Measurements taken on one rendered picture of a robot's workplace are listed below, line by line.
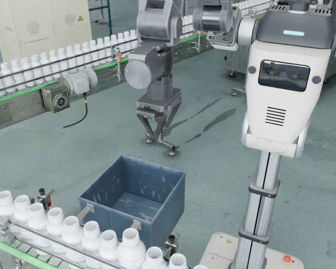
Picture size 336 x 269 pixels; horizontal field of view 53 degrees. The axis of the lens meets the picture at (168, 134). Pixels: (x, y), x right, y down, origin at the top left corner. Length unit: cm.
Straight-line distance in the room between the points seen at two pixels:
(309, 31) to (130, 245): 80
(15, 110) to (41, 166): 114
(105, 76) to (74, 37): 259
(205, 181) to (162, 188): 138
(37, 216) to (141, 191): 69
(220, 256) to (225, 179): 104
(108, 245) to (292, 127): 68
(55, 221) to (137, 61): 51
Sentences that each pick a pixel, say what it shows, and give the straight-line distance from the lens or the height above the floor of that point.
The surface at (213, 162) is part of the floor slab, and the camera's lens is 308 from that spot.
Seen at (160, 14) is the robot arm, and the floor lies 167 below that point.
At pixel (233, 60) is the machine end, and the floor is 27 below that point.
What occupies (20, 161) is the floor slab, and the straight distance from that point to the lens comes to 334.
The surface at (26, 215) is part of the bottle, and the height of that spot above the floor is 112.
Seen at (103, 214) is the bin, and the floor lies 91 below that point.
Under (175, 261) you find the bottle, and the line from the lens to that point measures 85.
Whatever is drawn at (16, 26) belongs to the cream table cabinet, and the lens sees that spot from 458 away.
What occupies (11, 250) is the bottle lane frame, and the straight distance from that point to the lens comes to 115.
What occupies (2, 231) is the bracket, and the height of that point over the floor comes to 108.
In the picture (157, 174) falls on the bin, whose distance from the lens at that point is 147.
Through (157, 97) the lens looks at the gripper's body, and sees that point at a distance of 73.
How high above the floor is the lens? 181
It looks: 32 degrees down
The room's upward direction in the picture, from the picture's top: straight up
